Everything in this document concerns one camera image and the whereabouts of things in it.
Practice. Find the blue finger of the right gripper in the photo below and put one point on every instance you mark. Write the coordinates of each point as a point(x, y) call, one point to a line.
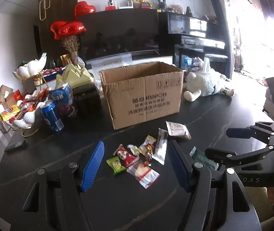
point(242, 133)
point(224, 157)

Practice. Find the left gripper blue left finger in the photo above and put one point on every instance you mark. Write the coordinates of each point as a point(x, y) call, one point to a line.
point(92, 166)

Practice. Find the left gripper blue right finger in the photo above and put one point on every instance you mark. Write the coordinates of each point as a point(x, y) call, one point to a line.
point(181, 166)

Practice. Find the green snack packet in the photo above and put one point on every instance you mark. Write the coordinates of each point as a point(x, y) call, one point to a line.
point(116, 165)

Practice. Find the silver long snack bar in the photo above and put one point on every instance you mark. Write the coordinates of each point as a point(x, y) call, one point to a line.
point(159, 153)

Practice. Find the red white clear packet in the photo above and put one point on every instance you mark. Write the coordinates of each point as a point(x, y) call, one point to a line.
point(143, 174)

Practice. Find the red white snack packet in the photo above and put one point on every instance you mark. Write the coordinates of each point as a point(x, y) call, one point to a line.
point(125, 156)

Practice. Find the red gold candy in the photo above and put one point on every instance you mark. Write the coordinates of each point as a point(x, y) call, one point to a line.
point(148, 154)

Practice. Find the beige large snack pouch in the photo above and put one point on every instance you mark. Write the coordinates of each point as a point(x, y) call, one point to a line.
point(178, 130)

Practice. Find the pale green candy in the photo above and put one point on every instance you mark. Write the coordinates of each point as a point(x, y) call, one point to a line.
point(134, 150)

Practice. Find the white gold candy packet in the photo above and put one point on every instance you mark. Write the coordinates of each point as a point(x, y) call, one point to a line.
point(143, 147)

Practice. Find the person right hand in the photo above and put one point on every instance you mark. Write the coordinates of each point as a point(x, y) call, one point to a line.
point(270, 195)

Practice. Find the dark green packet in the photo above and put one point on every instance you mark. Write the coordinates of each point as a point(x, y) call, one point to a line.
point(199, 156)

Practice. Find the white plush sheep toy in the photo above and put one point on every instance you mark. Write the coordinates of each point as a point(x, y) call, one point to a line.
point(206, 84)

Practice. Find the black tin box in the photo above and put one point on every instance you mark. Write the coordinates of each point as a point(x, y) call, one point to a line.
point(88, 103)

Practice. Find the piano bench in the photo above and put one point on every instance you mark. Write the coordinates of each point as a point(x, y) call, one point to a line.
point(217, 62)

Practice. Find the blue pepsi can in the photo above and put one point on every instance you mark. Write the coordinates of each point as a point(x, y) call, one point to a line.
point(51, 116)

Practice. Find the white lower shell bowl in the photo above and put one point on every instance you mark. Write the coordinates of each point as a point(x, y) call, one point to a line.
point(26, 118)

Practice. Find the white shell bowl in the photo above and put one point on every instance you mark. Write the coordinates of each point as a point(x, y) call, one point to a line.
point(26, 118)
point(30, 69)

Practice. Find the black remote control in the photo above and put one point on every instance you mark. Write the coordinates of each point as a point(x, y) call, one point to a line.
point(15, 146)

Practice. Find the brown cardboard box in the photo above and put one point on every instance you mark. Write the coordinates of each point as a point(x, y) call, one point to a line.
point(139, 93)

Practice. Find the grey plastic bin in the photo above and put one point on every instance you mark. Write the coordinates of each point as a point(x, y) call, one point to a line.
point(4, 126)

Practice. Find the yellow mountain shaped box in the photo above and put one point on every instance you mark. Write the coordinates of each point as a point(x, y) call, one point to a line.
point(75, 76)

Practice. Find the yellow snack bag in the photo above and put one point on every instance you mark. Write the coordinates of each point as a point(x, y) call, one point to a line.
point(10, 112)

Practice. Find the black upright piano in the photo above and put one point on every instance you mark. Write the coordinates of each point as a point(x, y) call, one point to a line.
point(181, 35)

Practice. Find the open cardboard box floor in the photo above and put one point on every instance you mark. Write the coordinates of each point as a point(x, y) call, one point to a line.
point(8, 97)

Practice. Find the white upper shell bowl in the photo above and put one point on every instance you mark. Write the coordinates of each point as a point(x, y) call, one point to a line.
point(30, 69)

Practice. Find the dried flower bouquet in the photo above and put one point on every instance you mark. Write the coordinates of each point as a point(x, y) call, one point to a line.
point(71, 44)

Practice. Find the black television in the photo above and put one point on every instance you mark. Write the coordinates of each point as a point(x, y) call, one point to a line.
point(119, 31)

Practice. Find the red heart balloon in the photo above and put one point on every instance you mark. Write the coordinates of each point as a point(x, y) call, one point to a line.
point(83, 8)
point(61, 29)

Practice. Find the black bunny figurine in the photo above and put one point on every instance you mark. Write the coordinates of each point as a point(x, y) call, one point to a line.
point(162, 5)

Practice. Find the red heart balloon upper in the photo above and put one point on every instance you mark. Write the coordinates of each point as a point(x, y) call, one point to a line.
point(83, 8)

